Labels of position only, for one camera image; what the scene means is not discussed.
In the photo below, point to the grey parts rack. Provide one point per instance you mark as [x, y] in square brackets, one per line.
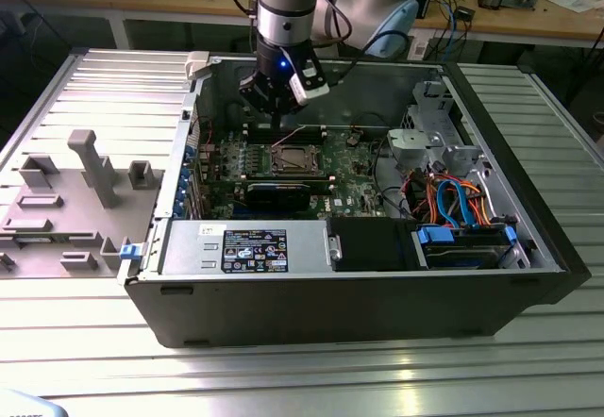
[71, 209]

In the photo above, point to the beige case latch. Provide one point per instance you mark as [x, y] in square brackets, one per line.
[197, 64]

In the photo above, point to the blue plastic case clip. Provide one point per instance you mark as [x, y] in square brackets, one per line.
[129, 253]

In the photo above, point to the pale grey device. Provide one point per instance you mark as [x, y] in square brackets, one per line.
[23, 405]

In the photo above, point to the black graphics card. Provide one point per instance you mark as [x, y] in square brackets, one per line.
[278, 195]

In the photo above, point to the metal drive cage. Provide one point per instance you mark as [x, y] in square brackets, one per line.
[424, 145]

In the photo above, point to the hard disk in blue carrier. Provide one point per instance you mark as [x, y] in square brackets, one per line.
[464, 255]

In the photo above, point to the grey power supply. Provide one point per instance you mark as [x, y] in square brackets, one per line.
[189, 247]

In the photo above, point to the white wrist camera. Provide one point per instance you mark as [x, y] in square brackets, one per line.
[309, 88]

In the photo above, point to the white paper sheet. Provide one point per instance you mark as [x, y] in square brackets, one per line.
[571, 2]

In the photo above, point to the wooden desk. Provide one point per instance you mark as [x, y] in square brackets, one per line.
[198, 4]

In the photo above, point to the black PC case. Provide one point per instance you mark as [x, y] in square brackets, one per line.
[330, 313]

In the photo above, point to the CPU socket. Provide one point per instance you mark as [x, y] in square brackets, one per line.
[273, 171]

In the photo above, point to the green motherboard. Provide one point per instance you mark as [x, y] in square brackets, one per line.
[349, 186]

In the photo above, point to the small black device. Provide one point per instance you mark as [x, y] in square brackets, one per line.
[464, 13]

